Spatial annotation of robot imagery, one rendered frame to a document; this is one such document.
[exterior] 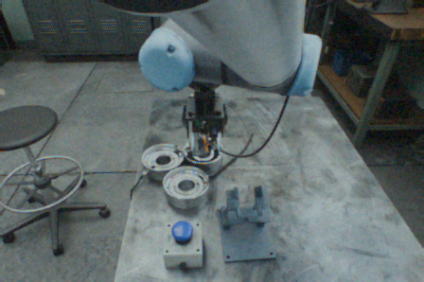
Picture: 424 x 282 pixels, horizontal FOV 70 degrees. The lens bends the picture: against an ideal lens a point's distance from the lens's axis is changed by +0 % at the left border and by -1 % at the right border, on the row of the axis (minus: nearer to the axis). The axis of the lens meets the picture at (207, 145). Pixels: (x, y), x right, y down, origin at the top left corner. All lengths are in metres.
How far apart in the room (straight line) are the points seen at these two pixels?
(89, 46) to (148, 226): 3.09
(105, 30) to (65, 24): 0.40
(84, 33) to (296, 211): 3.17
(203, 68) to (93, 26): 3.18
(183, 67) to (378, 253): 0.52
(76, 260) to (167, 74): 1.38
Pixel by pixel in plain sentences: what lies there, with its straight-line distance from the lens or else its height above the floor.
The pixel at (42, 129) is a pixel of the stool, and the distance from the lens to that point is 1.43.
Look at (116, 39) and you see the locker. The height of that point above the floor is 0.26.
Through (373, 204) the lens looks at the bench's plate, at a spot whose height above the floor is 0.80.
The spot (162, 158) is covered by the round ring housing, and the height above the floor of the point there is 0.82.
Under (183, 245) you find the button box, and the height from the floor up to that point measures 0.84.
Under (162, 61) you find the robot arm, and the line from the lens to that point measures 0.38.
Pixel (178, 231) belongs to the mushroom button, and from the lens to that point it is 0.56.
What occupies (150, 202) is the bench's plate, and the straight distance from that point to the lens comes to 0.72.
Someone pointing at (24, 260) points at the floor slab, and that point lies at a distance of 1.79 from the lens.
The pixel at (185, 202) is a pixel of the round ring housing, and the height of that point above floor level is 0.83.
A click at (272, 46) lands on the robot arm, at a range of 0.19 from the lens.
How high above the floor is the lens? 1.33
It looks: 38 degrees down
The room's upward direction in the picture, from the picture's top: straight up
